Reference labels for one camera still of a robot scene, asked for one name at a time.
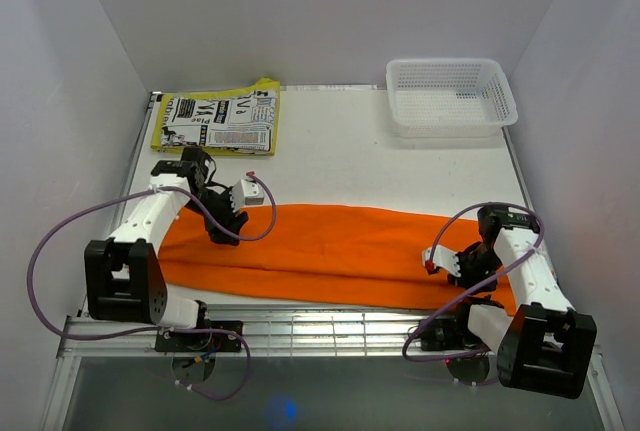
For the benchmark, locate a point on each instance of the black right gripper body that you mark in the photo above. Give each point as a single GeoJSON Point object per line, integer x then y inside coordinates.
{"type": "Point", "coordinates": [475, 267]}

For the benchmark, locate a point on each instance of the orange trousers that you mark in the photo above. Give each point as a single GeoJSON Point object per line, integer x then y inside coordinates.
{"type": "Point", "coordinates": [315, 253]}

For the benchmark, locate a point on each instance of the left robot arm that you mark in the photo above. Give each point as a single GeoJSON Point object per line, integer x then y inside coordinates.
{"type": "Point", "coordinates": [123, 274]}

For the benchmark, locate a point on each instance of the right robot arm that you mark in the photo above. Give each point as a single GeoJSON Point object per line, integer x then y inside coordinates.
{"type": "Point", "coordinates": [542, 344]}

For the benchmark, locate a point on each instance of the newspaper print yellow folded trousers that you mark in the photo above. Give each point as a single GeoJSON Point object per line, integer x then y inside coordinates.
{"type": "Point", "coordinates": [227, 122]}

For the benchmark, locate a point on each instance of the white perforated plastic basket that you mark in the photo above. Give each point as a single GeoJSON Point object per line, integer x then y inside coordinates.
{"type": "Point", "coordinates": [450, 98]}

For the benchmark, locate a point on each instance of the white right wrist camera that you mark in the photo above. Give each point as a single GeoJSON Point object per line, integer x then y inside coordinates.
{"type": "Point", "coordinates": [440, 258]}

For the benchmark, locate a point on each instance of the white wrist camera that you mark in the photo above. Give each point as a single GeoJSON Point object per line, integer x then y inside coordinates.
{"type": "Point", "coordinates": [440, 258]}
{"type": "Point", "coordinates": [246, 192]}

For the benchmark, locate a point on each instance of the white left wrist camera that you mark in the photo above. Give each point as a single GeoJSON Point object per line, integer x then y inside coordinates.
{"type": "Point", "coordinates": [246, 192]}

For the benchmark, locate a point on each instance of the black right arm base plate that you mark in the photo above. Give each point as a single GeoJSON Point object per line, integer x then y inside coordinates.
{"type": "Point", "coordinates": [446, 335]}

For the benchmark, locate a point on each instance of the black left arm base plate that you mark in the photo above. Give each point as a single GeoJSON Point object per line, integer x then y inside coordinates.
{"type": "Point", "coordinates": [173, 342]}

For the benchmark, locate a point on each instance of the aluminium table edge rail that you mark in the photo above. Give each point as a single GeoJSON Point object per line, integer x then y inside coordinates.
{"type": "Point", "coordinates": [271, 332]}

